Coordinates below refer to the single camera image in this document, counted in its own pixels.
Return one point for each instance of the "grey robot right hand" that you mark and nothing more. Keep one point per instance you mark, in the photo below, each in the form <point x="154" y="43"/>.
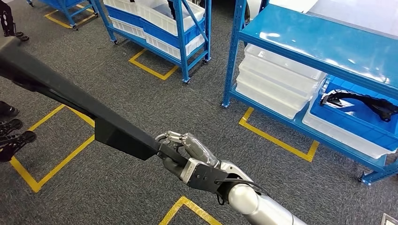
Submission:
<point x="199" y="149"/>

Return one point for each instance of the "black plastic frame part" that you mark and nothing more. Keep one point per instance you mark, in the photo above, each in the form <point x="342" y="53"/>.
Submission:
<point x="93" y="118"/>

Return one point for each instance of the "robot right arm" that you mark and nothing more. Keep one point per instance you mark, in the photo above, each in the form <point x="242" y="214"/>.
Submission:
<point x="248" y="202"/>

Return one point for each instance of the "blue metal shelf rack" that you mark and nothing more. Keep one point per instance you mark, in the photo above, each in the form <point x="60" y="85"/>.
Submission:
<point x="183" y="46"/>
<point x="62" y="3"/>
<point x="311" y="37"/>

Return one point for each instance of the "black part in bin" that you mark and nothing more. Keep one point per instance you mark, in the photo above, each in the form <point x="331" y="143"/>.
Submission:
<point x="171" y="7"/>

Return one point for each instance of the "yellow floor tape mark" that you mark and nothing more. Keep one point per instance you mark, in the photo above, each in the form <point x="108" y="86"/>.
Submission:
<point x="273" y="139"/>
<point x="152" y="72"/>

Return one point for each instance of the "blue plastic bin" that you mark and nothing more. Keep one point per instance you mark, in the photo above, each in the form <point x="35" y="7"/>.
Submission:
<point x="357" y="124"/>
<point x="161" y="32"/>

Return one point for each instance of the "black stand with feet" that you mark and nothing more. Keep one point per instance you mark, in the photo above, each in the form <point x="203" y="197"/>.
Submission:
<point x="18" y="139"/>

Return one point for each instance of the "open metal floor socket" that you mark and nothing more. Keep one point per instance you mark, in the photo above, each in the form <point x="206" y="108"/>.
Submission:
<point x="390" y="220"/>

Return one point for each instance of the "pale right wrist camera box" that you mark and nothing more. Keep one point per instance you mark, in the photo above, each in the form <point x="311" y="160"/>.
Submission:
<point x="186" y="170"/>

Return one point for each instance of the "black curved bracket part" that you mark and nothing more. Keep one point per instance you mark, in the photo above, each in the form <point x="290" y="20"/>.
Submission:
<point x="357" y="99"/>

